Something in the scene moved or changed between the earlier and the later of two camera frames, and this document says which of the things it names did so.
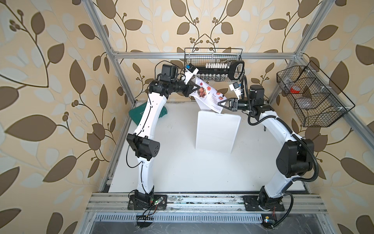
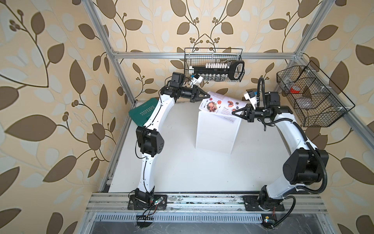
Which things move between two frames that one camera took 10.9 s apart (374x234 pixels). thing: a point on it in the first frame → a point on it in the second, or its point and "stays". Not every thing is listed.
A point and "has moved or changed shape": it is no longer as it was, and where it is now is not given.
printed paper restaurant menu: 207,97 has moved or changed shape
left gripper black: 186,92 → 196,91
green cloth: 137,114 stays
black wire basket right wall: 317,101 stays
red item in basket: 295,89 stays
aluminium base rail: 100,202 stays
